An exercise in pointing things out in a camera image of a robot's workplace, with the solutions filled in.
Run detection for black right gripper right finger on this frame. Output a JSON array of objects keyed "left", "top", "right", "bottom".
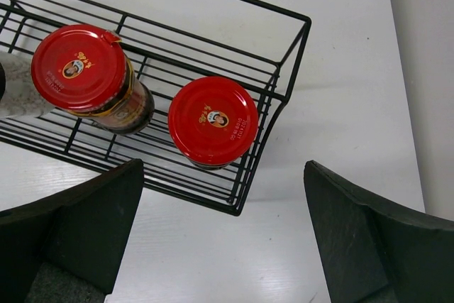
[{"left": 304, "top": 160, "right": 453, "bottom": 302}]

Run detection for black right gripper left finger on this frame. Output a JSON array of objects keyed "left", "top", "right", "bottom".
[{"left": 1, "top": 159, "right": 144, "bottom": 302}]

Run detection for clear jar black lid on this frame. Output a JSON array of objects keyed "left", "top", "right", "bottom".
[{"left": 1, "top": 52, "right": 55, "bottom": 119}]

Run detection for red lid sauce jar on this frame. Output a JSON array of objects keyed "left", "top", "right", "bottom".
[
  {"left": 167, "top": 76, "right": 259, "bottom": 170},
  {"left": 31, "top": 24, "right": 155, "bottom": 135}
]

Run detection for black wire rack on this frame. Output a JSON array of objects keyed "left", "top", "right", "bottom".
[{"left": 1, "top": 0, "right": 311, "bottom": 216}]

